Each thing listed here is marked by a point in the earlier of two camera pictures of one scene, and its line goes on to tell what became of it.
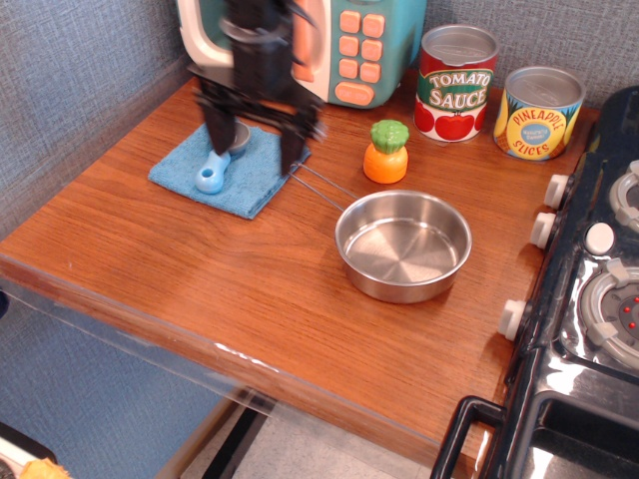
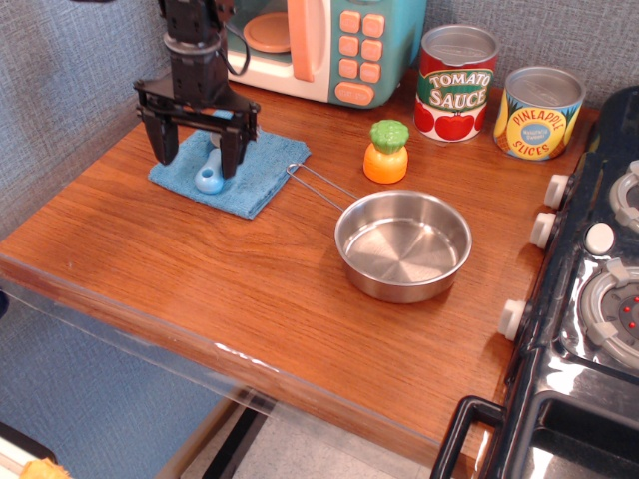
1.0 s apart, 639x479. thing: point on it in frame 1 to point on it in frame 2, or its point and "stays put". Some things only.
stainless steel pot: (399, 246) stays put
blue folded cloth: (252, 177) stays put
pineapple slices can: (537, 112) stays put
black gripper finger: (292, 148) to (233, 146)
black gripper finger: (222, 127) to (164, 135)
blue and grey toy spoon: (210, 178) stays put
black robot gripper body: (263, 79) to (198, 91)
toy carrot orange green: (385, 160) stays put
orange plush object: (43, 469) stays put
